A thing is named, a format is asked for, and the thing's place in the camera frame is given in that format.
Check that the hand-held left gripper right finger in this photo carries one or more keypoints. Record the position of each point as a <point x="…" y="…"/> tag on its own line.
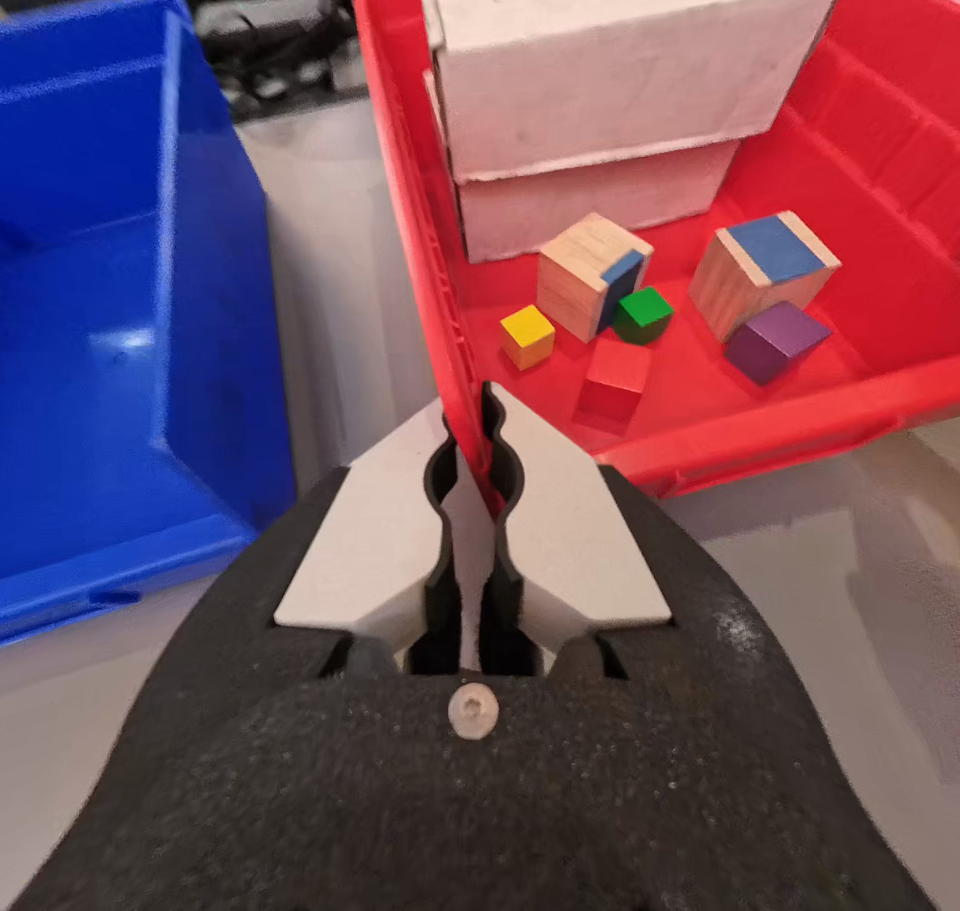
<point x="585" y="543"/>

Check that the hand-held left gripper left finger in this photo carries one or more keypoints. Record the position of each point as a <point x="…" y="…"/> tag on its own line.
<point x="367" y="543"/>

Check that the red plastic bin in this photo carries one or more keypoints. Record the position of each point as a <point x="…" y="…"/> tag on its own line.
<point x="750" y="416"/>

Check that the white cardboard box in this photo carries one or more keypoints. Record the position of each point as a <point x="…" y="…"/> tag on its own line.
<point x="592" y="202"/>
<point x="615" y="63"/>

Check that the grey desk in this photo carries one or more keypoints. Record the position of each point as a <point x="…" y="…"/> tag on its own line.
<point x="825" y="588"/>

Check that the small red wooden cube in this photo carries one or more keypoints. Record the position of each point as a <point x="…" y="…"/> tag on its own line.
<point x="615" y="382"/>

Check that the small yellow wooden cube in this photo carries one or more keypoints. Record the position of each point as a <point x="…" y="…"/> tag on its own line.
<point x="527" y="335"/>

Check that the small green wooden cube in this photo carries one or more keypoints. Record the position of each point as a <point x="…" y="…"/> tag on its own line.
<point x="641" y="315"/>

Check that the wooden cube blue side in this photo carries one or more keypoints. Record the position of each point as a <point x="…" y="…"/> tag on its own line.
<point x="574" y="273"/>

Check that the small purple wooden cube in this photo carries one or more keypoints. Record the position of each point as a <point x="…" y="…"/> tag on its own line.
<point x="772" y="345"/>

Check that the wooden cube blue stripe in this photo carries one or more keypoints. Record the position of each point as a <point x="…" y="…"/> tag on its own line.
<point x="742" y="281"/>

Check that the large blue plastic bin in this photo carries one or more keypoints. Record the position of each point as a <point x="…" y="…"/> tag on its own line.
<point x="112" y="326"/>

